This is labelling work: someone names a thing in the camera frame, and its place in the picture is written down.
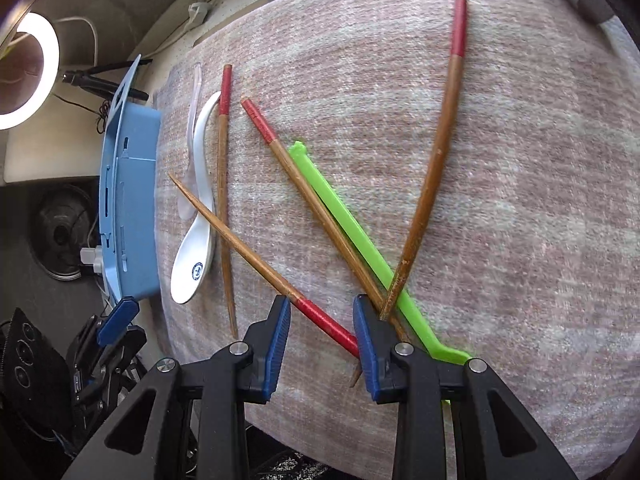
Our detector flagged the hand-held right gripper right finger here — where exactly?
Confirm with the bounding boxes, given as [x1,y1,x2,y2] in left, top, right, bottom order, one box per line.
[352,294,578,480]

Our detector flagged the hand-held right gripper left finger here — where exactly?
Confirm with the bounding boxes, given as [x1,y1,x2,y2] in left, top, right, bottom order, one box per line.
[60,294,292,480]

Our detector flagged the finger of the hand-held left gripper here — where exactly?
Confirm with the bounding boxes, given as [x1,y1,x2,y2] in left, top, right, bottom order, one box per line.
[74,314,100,363]
[96,297,148,376]

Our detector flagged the white ceramic soup spoon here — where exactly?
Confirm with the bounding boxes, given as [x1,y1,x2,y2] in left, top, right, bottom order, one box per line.
[170,91,223,305]

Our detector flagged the red-tipped wooden chopstick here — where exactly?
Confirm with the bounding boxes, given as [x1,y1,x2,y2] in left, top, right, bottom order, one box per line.
[216,64,240,340]
[349,0,469,390]
[241,97,411,343]
[169,172,362,360]

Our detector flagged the translucent plastic spoon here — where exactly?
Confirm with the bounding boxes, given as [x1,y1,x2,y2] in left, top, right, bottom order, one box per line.
[176,62,207,223]

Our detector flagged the blue plastic utensil basket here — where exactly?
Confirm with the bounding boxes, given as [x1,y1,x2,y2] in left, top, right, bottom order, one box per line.
[97,54,163,301]

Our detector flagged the green plastic spoon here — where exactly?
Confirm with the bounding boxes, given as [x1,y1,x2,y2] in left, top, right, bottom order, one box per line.
[288,141,473,406]

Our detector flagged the white charger adapter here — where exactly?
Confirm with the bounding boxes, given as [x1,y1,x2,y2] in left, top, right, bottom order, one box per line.
[79,246,104,277]

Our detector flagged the black floor fan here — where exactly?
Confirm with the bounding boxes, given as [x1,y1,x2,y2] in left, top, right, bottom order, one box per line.
[29,187,101,281]

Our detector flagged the patterned dark cloth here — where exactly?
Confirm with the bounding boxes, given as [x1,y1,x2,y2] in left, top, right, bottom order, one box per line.
[245,447,333,480]

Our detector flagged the white low cabinet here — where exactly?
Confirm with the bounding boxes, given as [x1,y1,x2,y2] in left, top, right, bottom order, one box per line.
[2,102,108,183]

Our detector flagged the pink grey checked towel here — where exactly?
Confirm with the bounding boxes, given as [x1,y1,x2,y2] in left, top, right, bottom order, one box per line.
[152,0,640,480]

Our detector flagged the black tripod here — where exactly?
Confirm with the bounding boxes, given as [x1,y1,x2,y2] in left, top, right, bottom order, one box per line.
[62,57,153,102]

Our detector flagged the thin black cable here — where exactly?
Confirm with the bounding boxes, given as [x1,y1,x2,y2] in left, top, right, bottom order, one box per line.
[54,91,115,135]

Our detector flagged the white ring light cable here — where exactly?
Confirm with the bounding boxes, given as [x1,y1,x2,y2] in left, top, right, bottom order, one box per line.
[52,16,100,75]

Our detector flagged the white plug with cable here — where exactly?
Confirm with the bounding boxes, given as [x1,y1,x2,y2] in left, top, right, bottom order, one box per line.
[145,2,213,58]

